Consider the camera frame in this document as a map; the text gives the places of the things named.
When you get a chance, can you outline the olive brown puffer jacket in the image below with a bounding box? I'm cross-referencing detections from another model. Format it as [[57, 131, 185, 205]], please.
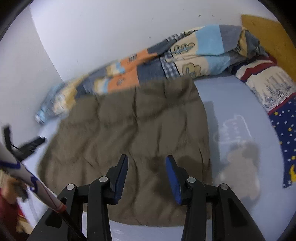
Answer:
[[37, 77, 212, 226]]

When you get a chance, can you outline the person's left hand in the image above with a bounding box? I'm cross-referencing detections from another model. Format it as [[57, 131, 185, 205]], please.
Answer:
[[1, 176, 27, 205]]

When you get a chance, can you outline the navy star patterned pillow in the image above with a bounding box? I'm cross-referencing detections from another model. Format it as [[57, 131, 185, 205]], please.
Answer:
[[229, 56, 296, 188]]

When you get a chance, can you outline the colourful patchwork quilt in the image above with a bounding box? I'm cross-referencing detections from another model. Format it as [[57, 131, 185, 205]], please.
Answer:
[[35, 25, 268, 125]]

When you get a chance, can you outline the wooden headboard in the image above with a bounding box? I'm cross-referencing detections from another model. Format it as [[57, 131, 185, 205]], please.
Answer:
[[241, 15, 296, 80]]

